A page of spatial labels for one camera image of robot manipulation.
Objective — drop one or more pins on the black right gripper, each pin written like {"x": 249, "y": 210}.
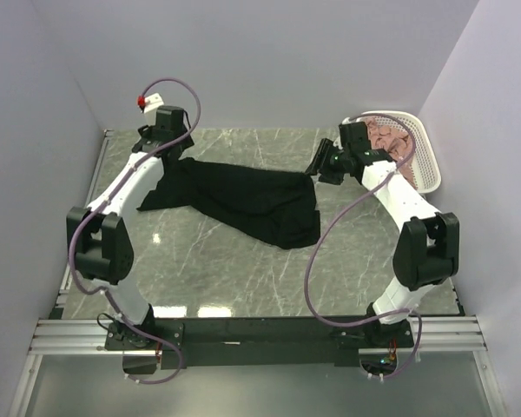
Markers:
{"x": 319, "y": 158}

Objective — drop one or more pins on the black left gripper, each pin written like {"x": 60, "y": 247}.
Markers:
{"x": 147, "y": 132}

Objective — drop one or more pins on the black t shirt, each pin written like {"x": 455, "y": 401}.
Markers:
{"x": 276, "y": 207}

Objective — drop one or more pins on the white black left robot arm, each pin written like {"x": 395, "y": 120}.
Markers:
{"x": 101, "y": 254}

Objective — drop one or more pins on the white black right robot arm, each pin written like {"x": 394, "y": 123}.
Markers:
{"x": 427, "y": 250}

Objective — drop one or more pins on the pink t shirt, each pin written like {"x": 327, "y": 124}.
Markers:
{"x": 395, "y": 141}

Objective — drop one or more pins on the white perforated plastic basket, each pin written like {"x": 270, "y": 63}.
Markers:
{"x": 424, "y": 164}

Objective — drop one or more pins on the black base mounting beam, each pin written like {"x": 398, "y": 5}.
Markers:
{"x": 203, "y": 342}

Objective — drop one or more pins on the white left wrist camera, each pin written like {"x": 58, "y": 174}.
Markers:
{"x": 149, "y": 103}

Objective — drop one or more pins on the aluminium extrusion rail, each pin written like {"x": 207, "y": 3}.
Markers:
{"x": 85, "y": 337}

